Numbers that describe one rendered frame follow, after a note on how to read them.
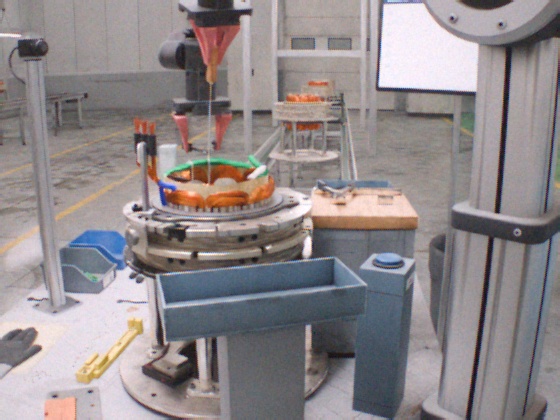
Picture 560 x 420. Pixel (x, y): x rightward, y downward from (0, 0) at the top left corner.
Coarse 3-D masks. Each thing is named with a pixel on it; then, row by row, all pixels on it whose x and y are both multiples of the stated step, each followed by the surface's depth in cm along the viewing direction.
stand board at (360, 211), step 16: (320, 208) 105; (336, 208) 105; (352, 208) 105; (368, 208) 105; (384, 208) 105; (400, 208) 104; (320, 224) 101; (336, 224) 100; (352, 224) 100; (368, 224) 100; (384, 224) 100; (400, 224) 100; (416, 224) 100
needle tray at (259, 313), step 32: (160, 288) 68; (192, 288) 74; (224, 288) 76; (256, 288) 77; (288, 288) 78; (320, 288) 79; (352, 288) 69; (192, 320) 64; (224, 320) 65; (256, 320) 66; (288, 320) 68; (320, 320) 69; (224, 352) 70; (256, 352) 69; (288, 352) 70; (224, 384) 73; (256, 384) 70; (288, 384) 72; (224, 416) 76; (256, 416) 72; (288, 416) 73
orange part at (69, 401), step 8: (48, 400) 88; (56, 400) 88; (64, 400) 89; (72, 400) 88; (48, 408) 86; (56, 408) 86; (64, 408) 87; (72, 408) 86; (48, 416) 84; (56, 416) 84; (64, 416) 84; (72, 416) 84
